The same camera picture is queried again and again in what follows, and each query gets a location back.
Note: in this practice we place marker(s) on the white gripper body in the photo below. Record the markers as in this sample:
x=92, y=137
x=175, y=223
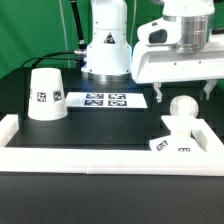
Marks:
x=177, y=49

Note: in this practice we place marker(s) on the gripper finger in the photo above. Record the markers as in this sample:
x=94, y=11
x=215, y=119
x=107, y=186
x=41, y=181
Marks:
x=208, y=88
x=158, y=92

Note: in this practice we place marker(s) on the white lamp bulb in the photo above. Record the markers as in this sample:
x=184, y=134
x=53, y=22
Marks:
x=184, y=105

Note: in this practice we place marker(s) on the white lamp base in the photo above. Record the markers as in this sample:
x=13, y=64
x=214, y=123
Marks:
x=180, y=139

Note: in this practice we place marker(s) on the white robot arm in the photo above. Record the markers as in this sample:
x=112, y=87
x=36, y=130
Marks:
x=109, y=56

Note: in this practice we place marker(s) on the white lamp shade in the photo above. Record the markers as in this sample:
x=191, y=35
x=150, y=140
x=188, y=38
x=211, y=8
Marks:
x=47, y=99

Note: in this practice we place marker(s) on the white marker sheet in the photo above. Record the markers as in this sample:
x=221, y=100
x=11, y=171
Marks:
x=106, y=100

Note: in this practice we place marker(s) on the white U-shaped border frame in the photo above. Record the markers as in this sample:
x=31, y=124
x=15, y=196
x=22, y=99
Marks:
x=209, y=162

